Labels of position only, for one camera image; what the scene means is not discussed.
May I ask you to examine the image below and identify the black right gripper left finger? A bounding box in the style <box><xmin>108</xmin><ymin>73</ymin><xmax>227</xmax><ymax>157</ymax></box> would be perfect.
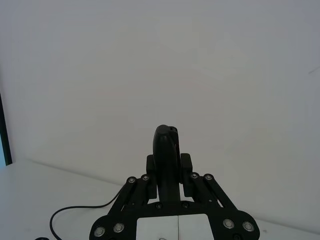
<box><xmin>88</xmin><ymin>154</ymin><xmax>159</xmax><ymax>240</ymax></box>

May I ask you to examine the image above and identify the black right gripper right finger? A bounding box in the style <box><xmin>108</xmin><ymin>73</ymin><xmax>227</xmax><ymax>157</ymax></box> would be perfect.
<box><xmin>179</xmin><ymin>152</ymin><xmax>262</xmax><ymax>240</ymax></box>

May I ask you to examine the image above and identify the thin black tool cord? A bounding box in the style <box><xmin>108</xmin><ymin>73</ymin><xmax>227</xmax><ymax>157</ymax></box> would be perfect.
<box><xmin>49</xmin><ymin>193</ymin><xmax>120</xmax><ymax>240</ymax></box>

